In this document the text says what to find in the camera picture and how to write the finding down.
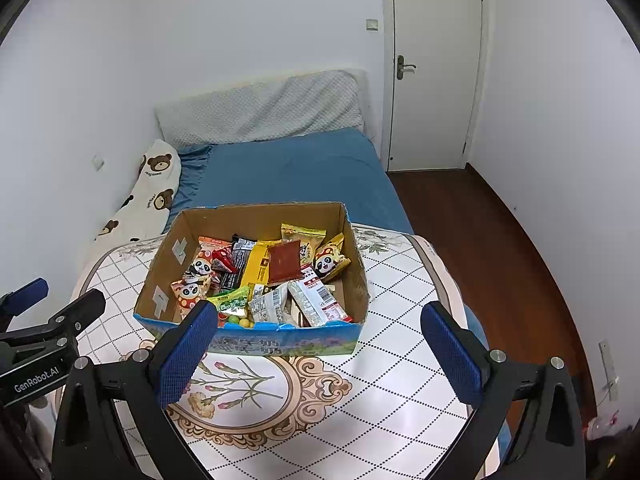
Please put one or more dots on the bear print white pillow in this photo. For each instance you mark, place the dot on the bear print white pillow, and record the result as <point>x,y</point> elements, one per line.
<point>145,211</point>

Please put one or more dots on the green candy bag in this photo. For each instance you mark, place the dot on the green candy bag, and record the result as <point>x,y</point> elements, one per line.
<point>232,307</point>

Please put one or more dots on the white wall socket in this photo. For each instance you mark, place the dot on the white wall socket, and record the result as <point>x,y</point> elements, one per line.
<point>611,375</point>

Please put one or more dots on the small red triangular packet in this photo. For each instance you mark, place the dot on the small red triangular packet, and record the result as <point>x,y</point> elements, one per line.
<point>221,261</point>

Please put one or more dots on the yellow panda snack bag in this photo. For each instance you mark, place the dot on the yellow panda snack bag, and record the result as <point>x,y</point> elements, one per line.
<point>329,260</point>

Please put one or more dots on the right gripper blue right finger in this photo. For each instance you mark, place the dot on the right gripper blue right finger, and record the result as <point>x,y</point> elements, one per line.
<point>464,360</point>

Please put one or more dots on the red white barcode packet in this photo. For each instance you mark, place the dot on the red white barcode packet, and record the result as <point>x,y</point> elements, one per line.
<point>316,302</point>

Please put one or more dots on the grey padded headboard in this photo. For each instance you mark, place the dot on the grey padded headboard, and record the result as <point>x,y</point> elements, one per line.
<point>266,110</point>

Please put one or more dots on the wall light switch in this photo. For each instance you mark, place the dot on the wall light switch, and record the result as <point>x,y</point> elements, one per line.
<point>371,24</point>

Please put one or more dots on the white floral quilted blanket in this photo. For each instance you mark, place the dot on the white floral quilted blanket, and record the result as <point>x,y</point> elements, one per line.
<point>384,411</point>

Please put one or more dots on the orange panda sunflower seed bag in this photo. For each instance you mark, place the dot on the orange panda sunflower seed bag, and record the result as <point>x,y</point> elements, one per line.
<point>200,265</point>

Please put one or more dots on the metal door handle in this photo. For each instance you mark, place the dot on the metal door handle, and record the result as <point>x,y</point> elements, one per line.
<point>402,66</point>

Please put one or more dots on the blue printed cardboard box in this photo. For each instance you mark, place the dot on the blue printed cardboard box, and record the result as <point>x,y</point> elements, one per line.
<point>157,309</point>

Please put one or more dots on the yellow rice cracker packet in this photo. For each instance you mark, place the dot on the yellow rice cracker packet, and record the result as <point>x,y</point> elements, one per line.
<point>309,241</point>

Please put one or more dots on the blue bed sheet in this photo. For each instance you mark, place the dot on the blue bed sheet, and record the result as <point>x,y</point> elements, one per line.
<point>329,180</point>

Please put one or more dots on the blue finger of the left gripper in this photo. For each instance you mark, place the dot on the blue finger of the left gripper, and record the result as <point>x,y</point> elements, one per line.
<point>15,303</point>
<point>76,316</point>

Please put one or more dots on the brown snack packet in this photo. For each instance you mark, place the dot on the brown snack packet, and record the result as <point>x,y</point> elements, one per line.
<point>284,262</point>

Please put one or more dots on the long yellow snack bag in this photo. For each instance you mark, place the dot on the long yellow snack bag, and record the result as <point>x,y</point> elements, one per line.
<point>257,268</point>

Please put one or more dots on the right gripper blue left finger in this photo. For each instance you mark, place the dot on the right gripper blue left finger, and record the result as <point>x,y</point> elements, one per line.
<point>174,359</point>

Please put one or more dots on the white grey snack packet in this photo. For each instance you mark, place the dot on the white grey snack packet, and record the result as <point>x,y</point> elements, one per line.
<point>269,307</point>

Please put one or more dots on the black grey snack bag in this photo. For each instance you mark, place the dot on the black grey snack bag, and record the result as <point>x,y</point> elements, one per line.
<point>240,252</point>

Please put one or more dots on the white door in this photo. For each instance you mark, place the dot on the white door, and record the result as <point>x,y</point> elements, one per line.
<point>430,116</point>

